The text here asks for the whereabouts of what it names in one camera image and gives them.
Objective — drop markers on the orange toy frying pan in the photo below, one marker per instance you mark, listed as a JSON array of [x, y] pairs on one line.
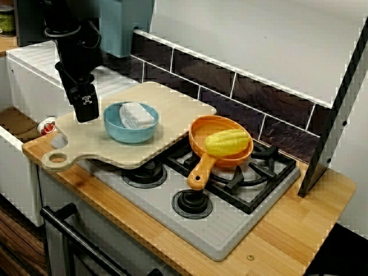
[[201, 129]]

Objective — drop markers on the grey toy stove top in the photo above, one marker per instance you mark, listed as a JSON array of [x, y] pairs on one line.
[[215, 230]]

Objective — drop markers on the brass counter screw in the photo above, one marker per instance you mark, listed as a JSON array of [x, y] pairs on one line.
[[251, 258]]

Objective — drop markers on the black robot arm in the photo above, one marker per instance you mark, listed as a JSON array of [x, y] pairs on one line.
[[60, 14]]

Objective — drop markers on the yellow toy corn cob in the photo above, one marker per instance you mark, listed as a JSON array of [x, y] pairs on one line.
[[227, 142]]

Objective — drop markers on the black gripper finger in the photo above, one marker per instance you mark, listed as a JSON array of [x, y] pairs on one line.
[[86, 103], [71, 93]]

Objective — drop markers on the white toy sink unit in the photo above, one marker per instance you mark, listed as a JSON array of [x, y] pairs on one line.
[[28, 80]]

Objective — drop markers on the light blue bowl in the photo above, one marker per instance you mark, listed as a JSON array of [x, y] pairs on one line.
[[129, 135]]

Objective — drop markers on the grey oven door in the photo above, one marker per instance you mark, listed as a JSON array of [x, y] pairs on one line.
[[109, 224]]

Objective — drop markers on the dark tile backsplash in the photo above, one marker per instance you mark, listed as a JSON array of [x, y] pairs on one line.
[[273, 115]]

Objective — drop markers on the green can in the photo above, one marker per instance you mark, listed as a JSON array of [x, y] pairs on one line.
[[6, 21]]

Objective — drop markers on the black box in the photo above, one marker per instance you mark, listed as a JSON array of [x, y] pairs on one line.
[[26, 23]]

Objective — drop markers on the wooden cutting board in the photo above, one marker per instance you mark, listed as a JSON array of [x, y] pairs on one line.
[[172, 115]]

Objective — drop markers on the black stove knob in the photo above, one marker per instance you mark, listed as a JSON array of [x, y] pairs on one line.
[[143, 175], [192, 205]]

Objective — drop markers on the black slanted side panel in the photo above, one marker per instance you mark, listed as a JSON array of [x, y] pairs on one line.
[[316, 161]]

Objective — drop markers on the tomato can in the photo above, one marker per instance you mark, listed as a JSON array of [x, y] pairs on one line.
[[47, 126]]

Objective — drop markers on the black burner grate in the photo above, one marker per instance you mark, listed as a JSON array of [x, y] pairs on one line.
[[234, 184]]

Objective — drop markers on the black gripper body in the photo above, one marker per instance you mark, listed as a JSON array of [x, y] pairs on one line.
[[77, 57]]

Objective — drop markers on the teal box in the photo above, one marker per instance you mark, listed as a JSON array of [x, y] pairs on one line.
[[123, 23]]

